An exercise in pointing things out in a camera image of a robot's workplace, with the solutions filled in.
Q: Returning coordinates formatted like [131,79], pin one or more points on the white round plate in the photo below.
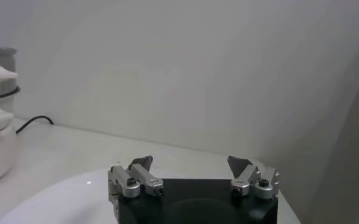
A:
[69,201]

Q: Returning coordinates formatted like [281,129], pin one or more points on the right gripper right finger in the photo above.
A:
[258,181]

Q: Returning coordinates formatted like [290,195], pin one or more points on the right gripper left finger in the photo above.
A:
[130,182]

